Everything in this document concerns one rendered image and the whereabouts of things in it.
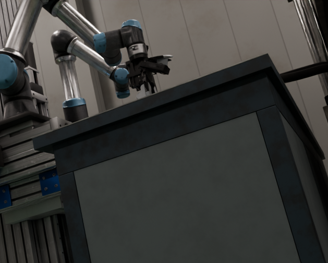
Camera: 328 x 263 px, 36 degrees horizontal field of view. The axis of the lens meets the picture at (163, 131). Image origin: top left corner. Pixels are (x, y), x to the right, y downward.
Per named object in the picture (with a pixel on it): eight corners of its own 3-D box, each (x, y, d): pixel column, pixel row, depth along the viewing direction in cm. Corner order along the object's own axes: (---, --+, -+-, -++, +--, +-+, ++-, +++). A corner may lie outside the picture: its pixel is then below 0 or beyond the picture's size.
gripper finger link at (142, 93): (140, 110, 190) (137, 89, 194) (154, 105, 188) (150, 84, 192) (136, 106, 187) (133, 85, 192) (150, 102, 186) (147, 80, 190)
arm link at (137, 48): (148, 47, 200) (140, 40, 193) (151, 58, 199) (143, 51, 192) (132, 54, 203) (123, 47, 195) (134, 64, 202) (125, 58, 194)
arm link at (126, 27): (120, 30, 204) (140, 25, 205) (125, 54, 202) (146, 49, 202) (118, 20, 197) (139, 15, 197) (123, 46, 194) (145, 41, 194)
